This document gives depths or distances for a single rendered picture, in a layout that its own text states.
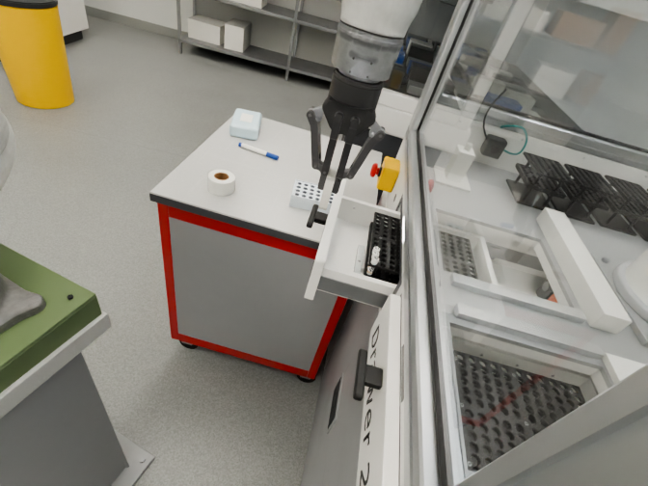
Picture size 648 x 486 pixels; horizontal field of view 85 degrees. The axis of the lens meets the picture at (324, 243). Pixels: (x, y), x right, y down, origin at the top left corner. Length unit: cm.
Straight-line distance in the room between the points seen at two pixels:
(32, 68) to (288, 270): 251
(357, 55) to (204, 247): 70
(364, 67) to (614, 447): 45
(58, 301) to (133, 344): 92
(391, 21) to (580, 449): 45
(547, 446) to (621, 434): 4
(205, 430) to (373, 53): 125
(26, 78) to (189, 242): 231
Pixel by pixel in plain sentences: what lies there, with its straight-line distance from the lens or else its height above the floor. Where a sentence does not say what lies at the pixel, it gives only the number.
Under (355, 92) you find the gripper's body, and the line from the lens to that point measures 53.
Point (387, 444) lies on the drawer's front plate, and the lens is 46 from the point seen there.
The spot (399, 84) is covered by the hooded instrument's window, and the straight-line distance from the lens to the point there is 145.
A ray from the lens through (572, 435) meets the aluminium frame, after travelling 24.
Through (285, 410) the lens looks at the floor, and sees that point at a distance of 146.
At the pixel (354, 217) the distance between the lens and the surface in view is 85.
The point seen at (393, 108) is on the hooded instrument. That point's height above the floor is 90.
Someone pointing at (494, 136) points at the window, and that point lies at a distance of 50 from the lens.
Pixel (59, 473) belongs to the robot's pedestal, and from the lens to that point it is 108.
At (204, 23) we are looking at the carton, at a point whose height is 33.
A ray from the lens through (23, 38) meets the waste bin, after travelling 310.
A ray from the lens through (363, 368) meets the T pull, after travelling 51.
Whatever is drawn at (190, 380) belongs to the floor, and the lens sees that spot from 150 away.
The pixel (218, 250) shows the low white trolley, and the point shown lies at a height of 61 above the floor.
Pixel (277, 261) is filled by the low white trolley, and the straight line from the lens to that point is 99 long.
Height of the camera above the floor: 133
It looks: 40 degrees down
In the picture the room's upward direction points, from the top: 17 degrees clockwise
